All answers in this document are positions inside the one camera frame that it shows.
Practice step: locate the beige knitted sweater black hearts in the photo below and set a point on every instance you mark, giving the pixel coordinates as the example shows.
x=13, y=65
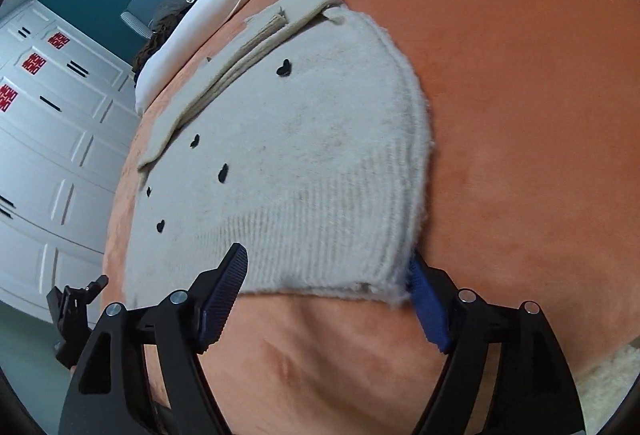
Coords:
x=310, y=140

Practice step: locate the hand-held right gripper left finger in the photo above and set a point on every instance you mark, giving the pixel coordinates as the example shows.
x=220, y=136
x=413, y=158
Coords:
x=222, y=302

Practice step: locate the red paper decoration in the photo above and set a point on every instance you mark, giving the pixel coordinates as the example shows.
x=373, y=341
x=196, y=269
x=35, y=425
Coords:
x=7, y=98
x=34, y=64
x=59, y=40

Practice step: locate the white fluffy rug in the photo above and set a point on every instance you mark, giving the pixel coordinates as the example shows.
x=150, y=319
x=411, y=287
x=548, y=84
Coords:
x=612, y=395

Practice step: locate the grey cloth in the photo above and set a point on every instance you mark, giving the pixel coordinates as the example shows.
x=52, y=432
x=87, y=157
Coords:
x=172, y=10

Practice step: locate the white panelled wardrobe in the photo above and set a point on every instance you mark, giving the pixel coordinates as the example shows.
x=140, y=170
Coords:
x=55, y=155

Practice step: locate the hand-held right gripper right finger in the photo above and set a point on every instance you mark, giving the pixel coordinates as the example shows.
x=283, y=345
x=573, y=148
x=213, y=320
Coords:
x=430, y=310

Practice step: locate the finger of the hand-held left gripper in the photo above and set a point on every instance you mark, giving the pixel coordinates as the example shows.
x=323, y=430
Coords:
x=72, y=320

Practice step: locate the dark fuzzy cloth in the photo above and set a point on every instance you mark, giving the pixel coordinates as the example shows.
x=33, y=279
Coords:
x=150, y=47

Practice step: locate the orange velvet blanket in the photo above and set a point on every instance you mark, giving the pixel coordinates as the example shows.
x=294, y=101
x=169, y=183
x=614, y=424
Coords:
x=510, y=115

